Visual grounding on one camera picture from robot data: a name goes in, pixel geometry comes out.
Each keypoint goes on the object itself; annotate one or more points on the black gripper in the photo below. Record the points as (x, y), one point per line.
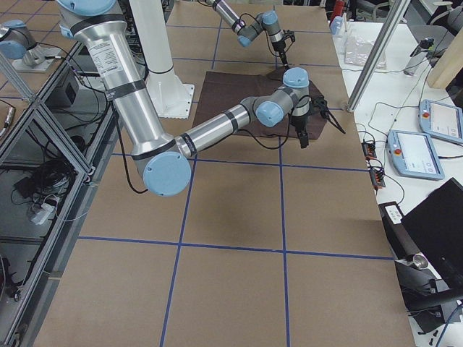
(278, 47)
(299, 123)

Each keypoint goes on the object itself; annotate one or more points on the brown t-shirt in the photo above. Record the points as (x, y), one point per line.
(272, 98)

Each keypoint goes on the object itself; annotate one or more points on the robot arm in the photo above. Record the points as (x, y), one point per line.
(143, 100)
(248, 27)

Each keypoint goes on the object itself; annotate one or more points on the orange terminal block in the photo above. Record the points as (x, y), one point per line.
(368, 149)
(377, 177)

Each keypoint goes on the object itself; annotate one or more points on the silver plastic bag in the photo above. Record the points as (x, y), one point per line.
(357, 50)

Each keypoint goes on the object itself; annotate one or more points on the red cylinder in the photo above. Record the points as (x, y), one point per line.
(338, 8)

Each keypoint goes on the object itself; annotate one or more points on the near teach pendant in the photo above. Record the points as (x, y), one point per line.
(413, 155)

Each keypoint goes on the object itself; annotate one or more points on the teach pendant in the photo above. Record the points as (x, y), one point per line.
(413, 155)
(441, 121)

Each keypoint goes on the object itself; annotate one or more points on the far teach pendant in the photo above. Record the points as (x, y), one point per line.
(441, 121)

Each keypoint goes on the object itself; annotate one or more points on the metal water bottle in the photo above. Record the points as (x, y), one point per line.
(422, 51)

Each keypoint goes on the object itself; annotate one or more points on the black box with label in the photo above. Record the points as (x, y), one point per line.
(400, 241)

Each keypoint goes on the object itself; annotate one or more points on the black monitor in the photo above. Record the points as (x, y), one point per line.
(435, 226)

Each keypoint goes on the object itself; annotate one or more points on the white power strip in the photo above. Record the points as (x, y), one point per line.
(42, 214)

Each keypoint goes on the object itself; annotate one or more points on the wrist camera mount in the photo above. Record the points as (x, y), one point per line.
(321, 104)
(289, 35)

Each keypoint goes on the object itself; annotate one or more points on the white pedestal column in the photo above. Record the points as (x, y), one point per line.
(171, 98)

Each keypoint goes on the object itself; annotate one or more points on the aluminium frame post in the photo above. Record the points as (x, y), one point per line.
(397, 11)

